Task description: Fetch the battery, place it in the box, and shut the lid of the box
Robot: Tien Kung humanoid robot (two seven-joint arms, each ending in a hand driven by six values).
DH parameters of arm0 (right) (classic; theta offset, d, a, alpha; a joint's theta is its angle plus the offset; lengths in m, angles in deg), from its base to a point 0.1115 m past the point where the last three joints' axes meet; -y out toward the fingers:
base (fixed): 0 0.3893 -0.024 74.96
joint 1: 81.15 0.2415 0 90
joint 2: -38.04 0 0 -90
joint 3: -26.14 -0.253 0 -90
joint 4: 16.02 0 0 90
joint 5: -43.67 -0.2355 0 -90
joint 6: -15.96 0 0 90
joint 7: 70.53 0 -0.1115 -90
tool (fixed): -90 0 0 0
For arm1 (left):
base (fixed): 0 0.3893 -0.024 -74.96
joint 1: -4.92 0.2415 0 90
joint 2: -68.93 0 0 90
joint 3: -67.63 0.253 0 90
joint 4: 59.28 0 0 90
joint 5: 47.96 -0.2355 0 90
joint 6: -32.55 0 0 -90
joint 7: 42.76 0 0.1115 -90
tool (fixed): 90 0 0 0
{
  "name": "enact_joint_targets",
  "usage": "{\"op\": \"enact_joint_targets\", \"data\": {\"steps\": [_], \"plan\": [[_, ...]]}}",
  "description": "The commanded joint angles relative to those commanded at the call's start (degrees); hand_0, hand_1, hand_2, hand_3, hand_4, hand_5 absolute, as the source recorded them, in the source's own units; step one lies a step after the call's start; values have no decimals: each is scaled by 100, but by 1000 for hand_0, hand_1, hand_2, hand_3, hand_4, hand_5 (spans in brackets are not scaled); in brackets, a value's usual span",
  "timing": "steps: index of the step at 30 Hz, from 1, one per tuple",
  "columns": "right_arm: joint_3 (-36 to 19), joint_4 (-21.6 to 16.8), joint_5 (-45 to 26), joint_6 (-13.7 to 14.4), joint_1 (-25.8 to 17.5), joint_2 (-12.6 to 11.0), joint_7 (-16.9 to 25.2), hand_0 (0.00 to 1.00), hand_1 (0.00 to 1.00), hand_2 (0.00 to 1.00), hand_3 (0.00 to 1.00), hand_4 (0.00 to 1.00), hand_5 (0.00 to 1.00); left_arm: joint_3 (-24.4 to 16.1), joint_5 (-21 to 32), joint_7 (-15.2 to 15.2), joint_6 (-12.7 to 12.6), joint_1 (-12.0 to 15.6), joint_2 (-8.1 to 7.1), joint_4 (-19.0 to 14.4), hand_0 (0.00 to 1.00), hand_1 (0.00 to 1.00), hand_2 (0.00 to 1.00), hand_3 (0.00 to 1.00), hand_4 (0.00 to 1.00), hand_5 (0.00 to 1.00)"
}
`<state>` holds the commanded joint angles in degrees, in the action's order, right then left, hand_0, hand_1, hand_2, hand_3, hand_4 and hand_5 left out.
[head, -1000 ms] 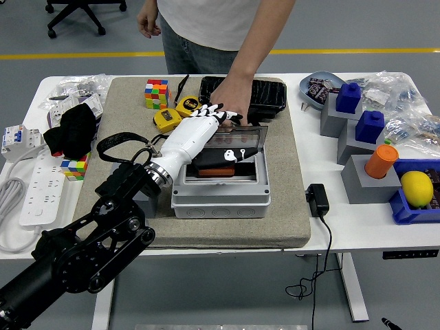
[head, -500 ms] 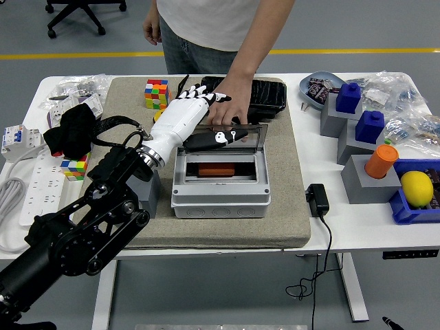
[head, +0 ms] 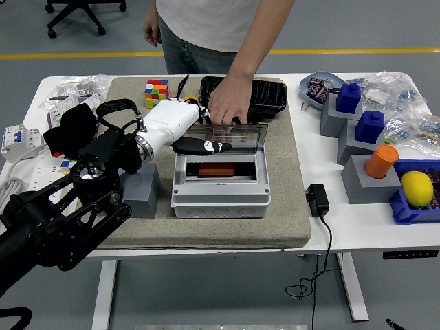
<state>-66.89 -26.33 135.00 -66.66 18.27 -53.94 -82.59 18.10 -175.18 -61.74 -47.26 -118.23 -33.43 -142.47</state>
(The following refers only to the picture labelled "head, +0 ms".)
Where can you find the black crocodile-pattern case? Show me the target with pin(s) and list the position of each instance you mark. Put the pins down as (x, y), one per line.
(271, 93)

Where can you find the person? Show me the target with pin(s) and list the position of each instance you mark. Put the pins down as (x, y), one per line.
(206, 20)

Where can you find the white table leg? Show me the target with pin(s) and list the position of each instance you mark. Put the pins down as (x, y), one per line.
(352, 288)
(104, 295)

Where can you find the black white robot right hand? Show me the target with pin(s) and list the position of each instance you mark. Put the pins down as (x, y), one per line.
(393, 324)

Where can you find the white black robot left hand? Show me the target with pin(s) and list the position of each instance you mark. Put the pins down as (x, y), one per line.
(168, 120)

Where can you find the person's left hand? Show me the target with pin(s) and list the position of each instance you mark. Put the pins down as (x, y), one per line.
(230, 99)

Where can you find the yellow tape measure 5m print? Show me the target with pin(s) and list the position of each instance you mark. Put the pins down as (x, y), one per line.
(190, 99)

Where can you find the colourful puzzle cube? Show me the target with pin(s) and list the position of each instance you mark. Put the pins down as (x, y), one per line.
(154, 89)
(67, 165)

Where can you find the grey-brown mat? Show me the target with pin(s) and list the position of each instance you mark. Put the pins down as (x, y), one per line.
(240, 233)

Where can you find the yellow lemon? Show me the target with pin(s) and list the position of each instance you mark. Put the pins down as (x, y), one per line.
(416, 189)

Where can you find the orange cylinder battery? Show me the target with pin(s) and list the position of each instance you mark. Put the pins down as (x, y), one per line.
(216, 170)
(379, 161)

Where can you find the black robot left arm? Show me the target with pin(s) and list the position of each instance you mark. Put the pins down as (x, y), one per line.
(51, 220)

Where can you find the white circuit breaker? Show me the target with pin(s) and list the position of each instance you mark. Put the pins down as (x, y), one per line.
(17, 141)

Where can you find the dark packets in bin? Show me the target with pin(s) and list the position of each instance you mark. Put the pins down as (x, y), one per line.
(436, 182)

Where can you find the person's right hand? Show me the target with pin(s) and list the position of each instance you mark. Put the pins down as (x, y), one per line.
(153, 31)

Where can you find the black power adapter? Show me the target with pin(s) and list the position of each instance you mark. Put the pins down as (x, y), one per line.
(318, 203)

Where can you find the grey block with round hole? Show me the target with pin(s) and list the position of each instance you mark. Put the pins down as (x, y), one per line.
(141, 206)
(361, 189)

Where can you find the blue block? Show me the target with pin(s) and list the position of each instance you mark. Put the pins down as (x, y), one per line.
(349, 99)
(369, 129)

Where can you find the dark packets in dish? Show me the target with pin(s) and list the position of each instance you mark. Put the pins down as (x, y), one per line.
(318, 91)

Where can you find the black table control panel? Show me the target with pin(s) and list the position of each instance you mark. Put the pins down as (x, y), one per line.
(410, 254)

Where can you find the white wall socket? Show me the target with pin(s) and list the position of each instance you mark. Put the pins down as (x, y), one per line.
(90, 100)
(58, 111)

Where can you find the black office chair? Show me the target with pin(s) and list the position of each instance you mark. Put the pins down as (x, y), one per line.
(74, 15)

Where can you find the blue plastic bin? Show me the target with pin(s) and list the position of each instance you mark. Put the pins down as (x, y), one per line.
(409, 214)

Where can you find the grey electrical box clear lid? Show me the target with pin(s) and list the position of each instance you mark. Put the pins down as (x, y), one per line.
(220, 206)

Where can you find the blue-grey dish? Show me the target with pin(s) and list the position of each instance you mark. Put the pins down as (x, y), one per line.
(305, 88)

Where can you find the clear plastic bag of parts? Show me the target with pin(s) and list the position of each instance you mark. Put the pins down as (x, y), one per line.
(405, 93)
(68, 84)
(412, 132)

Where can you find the small metal clip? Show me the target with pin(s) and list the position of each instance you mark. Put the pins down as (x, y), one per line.
(304, 106)

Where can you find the person's right forearm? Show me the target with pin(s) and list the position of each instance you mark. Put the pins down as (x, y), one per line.
(153, 7)

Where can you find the person's left forearm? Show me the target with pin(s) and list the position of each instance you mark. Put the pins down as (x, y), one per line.
(261, 38)

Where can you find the black cloth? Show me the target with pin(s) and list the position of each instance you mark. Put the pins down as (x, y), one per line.
(68, 127)

